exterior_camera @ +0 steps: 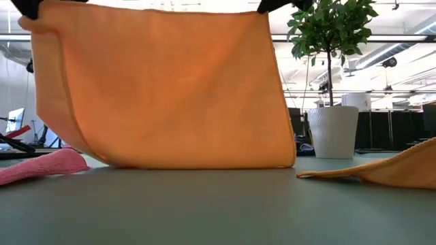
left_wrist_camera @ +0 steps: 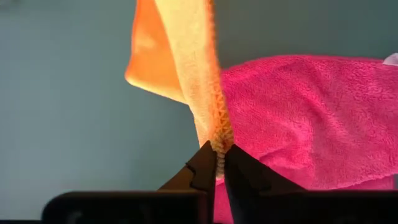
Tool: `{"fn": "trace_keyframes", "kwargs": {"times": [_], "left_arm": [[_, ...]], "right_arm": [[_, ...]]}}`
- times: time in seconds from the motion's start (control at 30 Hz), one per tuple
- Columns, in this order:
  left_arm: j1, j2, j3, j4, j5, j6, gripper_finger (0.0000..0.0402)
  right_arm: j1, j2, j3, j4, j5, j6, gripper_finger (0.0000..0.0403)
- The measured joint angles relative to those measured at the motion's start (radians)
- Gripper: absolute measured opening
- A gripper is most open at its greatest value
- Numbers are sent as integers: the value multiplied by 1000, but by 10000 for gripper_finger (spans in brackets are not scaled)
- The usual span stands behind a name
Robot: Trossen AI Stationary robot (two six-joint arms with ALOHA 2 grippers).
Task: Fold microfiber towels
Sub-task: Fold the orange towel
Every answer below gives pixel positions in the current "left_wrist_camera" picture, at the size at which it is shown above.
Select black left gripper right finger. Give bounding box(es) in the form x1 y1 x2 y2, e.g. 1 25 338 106
224 144 398 224

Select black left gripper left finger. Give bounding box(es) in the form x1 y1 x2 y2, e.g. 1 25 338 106
42 140 218 224

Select pink microfiber towel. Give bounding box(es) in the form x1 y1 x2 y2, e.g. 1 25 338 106
212 54 398 224

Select orange microfiber towel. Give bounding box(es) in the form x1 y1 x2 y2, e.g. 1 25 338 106
124 0 235 179

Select green table mat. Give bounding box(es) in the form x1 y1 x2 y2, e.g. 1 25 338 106
0 0 398 223

